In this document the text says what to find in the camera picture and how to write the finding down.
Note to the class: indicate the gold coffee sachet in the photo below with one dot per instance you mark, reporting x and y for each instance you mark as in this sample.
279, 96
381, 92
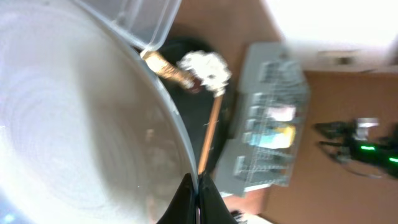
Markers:
161, 67

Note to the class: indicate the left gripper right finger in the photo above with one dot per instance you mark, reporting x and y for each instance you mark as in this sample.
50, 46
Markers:
212, 207

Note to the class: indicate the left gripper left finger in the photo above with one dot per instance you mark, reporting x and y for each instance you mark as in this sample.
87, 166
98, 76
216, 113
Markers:
182, 209

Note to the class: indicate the crumpled white napkin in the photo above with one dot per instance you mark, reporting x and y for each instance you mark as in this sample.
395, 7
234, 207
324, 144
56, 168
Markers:
210, 68

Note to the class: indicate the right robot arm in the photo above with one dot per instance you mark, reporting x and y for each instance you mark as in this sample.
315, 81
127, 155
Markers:
348, 141

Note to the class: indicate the wooden chopstick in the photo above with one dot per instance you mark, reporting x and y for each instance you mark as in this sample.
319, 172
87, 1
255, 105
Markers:
209, 134

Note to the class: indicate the yellow bowl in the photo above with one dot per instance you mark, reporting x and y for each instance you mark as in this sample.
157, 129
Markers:
285, 136

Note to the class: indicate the pink cup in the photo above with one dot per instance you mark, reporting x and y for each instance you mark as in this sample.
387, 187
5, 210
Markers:
283, 113

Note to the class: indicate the grey plate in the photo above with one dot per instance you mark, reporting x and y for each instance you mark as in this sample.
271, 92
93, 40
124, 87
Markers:
89, 134

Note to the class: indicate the grey dishwasher rack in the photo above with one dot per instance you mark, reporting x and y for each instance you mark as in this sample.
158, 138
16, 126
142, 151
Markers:
270, 78

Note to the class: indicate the clear plastic bin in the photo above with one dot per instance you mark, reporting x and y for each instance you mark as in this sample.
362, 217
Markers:
144, 24

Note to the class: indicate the light blue cup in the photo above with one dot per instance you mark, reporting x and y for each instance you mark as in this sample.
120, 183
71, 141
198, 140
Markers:
270, 141

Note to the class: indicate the round black serving tray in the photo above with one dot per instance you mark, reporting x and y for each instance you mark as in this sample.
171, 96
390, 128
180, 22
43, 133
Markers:
195, 108

